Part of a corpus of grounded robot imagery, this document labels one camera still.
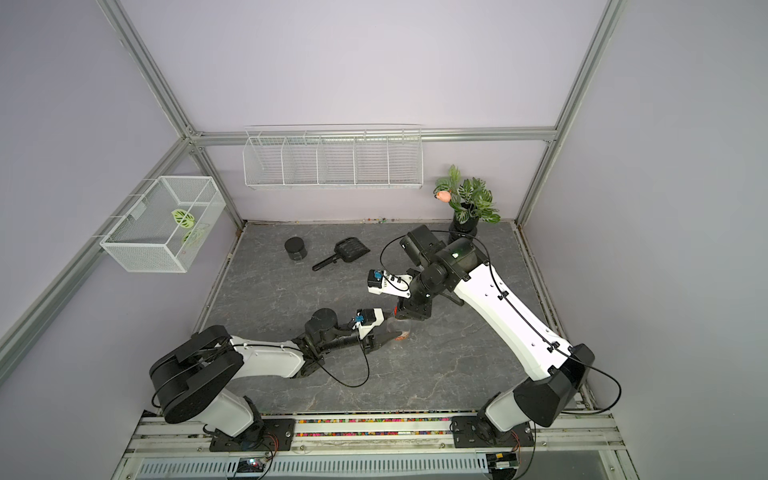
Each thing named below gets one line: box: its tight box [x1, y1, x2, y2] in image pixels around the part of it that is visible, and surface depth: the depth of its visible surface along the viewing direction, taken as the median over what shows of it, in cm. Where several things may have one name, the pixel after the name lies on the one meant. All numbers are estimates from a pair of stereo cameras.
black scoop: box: [312, 237, 371, 271], surface depth 111 cm
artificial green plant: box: [433, 164, 501, 224], surface depth 94 cm
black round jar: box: [284, 236, 308, 261], surface depth 111 cm
